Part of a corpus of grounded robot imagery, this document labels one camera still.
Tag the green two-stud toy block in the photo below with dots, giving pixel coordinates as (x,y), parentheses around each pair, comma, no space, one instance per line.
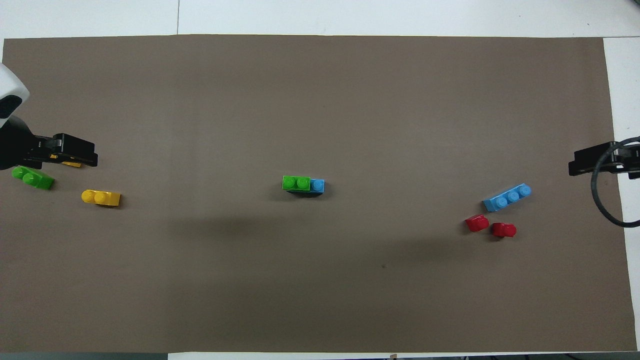
(296,183)
(32,178)

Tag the small blue toy block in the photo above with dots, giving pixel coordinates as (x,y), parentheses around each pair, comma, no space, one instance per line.
(317,186)

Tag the red one-stud toy block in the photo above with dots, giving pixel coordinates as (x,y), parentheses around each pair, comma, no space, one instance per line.
(503,230)
(476,223)

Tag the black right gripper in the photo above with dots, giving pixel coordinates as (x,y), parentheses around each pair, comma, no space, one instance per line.
(631,160)

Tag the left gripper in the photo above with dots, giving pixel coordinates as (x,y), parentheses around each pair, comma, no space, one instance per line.
(17,145)

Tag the yellow two-stud toy block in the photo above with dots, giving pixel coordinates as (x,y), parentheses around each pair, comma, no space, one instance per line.
(100,198)
(72,164)

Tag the blue three-stud toy block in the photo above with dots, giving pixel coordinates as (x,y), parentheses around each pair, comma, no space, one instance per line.
(507,198)

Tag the brown paper table mat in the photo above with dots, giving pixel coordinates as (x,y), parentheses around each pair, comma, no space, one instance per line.
(320,100)

